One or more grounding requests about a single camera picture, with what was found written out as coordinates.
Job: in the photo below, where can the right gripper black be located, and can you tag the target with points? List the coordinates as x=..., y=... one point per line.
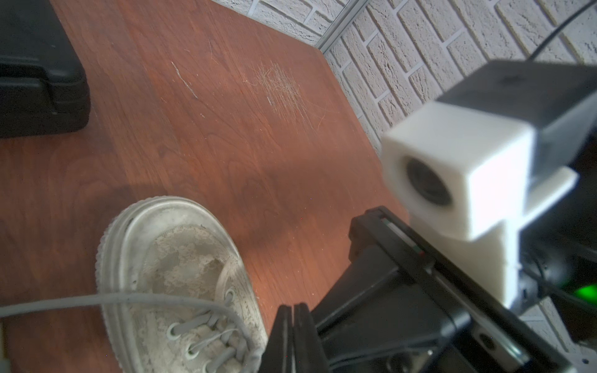
x=401, y=299

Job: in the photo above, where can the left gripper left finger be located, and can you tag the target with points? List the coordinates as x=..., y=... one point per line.
x=278, y=356

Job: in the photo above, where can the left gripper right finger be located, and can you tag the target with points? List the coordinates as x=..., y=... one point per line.
x=309, y=352

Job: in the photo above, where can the beige sneaker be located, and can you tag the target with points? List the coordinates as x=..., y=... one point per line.
x=174, y=292

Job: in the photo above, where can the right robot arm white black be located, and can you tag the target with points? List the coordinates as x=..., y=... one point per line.
x=558, y=264

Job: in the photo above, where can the black plastic tool case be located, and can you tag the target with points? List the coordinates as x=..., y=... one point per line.
x=44, y=89

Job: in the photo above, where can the right corner aluminium post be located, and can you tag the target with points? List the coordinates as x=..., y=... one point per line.
x=342, y=22

